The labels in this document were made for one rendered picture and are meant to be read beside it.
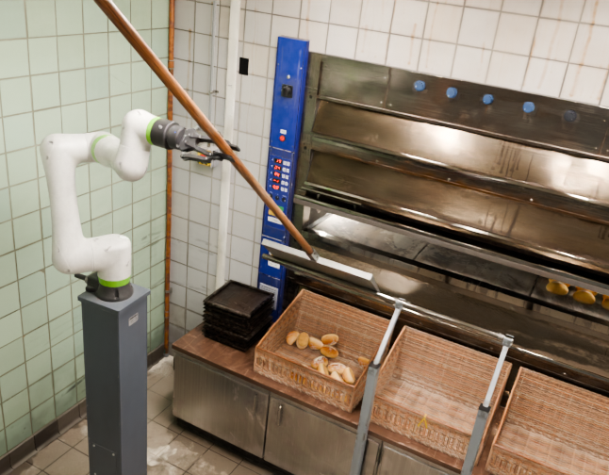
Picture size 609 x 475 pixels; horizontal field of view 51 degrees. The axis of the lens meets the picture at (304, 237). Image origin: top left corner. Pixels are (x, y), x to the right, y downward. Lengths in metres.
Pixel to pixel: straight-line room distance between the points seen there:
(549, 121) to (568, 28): 0.37
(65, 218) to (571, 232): 2.08
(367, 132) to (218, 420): 1.70
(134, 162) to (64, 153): 0.45
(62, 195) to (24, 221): 0.64
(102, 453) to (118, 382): 0.44
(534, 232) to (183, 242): 2.03
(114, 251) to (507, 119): 1.72
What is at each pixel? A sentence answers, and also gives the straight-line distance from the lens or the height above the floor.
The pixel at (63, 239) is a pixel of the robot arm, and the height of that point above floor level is 1.47.
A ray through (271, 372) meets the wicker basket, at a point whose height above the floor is 0.61.
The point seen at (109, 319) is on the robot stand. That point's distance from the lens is 2.64.
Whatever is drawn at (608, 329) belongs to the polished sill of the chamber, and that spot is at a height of 1.17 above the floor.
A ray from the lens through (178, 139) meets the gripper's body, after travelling 2.04.
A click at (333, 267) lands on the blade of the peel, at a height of 1.29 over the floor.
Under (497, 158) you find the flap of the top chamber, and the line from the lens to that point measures 2.92.
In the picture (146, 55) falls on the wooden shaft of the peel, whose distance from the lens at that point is 1.58.
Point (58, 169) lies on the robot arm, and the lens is 2.51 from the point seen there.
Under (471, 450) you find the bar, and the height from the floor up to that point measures 0.74.
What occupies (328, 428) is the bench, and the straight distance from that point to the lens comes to 3.16.
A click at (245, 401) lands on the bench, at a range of 3.35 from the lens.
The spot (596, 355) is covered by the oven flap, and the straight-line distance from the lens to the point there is 3.19.
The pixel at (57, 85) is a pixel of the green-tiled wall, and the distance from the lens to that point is 3.09.
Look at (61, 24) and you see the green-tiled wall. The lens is 3.07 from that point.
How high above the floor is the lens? 2.54
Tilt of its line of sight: 24 degrees down
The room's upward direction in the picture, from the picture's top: 7 degrees clockwise
